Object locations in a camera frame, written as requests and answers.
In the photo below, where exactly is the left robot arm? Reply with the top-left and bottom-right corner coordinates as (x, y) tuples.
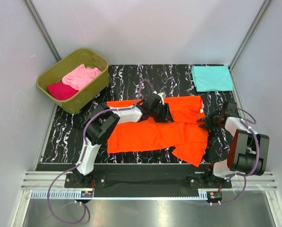
(72, 91), (174, 187)

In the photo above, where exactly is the purple cable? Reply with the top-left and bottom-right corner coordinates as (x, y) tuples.
(46, 79), (158, 224)
(211, 107), (262, 205)

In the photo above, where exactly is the aluminium frame post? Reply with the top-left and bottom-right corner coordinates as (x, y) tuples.
(229, 0), (273, 71)
(23, 0), (61, 62)

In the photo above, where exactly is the magenta t shirt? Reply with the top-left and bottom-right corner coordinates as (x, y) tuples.
(47, 82), (78, 100)

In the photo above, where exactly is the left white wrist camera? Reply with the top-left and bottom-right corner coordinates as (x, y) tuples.
(154, 91), (166, 105)

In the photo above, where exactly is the slotted cable duct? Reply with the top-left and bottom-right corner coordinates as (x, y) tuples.
(31, 190), (222, 201)

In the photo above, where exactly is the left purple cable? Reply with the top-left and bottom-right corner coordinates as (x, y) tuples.
(46, 79), (158, 224)

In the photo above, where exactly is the orange t shirt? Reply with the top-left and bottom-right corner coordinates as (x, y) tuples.
(107, 96), (208, 167)

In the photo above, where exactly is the folded teal t shirt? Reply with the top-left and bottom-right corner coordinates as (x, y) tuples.
(191, 66), (233, 92)

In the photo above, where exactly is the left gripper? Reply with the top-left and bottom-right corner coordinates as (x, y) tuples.
(150, 103), (173, 123)

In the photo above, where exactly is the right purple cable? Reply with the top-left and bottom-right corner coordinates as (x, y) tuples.
(211, 107), (262, 205)

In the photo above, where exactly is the right aluminium frame post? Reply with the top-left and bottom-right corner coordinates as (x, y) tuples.
(229, 0), (273, 71)

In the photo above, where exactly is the pink t shirt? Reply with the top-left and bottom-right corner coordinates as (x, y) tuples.
(62, 64), (101, 91)

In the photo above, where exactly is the olive green plastic bin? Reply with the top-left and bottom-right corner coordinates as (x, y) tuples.
(36, 48), (110, 114)

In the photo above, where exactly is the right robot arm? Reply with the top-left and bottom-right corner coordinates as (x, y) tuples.
(197, 101), (270, 188)

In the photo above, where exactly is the left aluminium frame post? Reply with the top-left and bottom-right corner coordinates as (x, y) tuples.
(23, 0), (61, 62)

